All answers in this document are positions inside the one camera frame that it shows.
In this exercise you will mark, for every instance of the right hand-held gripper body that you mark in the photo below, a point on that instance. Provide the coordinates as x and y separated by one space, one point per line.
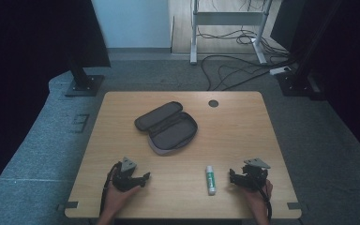
254 176

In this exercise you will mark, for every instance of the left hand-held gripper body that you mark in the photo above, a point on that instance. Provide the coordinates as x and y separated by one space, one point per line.
123 179

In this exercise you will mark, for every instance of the person's left hand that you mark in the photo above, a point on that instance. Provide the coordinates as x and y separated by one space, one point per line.
118 200

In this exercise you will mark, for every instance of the person's right hand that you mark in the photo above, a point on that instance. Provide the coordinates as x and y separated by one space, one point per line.
258 198

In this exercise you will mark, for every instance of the white green glue stick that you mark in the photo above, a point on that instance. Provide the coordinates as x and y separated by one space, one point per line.
210 180

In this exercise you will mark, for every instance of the grey table corner tab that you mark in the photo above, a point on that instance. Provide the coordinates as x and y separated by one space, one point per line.
71 205
293 206

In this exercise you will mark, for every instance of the open grey pencil case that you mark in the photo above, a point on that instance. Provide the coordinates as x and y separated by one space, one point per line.
168 128

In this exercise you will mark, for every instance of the grey floor outlet cover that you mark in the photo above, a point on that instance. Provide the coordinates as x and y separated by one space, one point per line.
80 122

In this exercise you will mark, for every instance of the round grey table grommet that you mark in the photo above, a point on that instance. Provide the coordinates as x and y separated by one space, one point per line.
213 103

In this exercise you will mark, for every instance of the white power strip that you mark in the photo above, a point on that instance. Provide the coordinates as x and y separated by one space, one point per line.
279 70

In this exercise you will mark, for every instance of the dark curtain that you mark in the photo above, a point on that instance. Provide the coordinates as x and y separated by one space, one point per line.
350 62
28 47

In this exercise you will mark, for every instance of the black stand with base plate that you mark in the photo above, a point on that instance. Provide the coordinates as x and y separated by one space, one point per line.
84 82
296 82

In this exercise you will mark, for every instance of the white metal desk frame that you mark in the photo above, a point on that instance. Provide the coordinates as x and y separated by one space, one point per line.
228 18

